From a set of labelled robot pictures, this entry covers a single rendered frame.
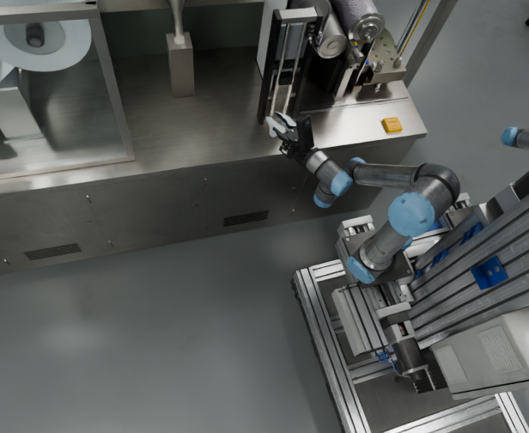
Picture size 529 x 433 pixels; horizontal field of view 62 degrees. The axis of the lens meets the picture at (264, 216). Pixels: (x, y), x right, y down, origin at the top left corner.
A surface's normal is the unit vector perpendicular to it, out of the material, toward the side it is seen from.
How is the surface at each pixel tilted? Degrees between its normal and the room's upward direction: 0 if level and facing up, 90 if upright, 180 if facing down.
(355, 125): 0
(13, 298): 0
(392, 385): 0
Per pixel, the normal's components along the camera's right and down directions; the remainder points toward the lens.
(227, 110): 0.11, -0.44
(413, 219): -0.71, 0.52
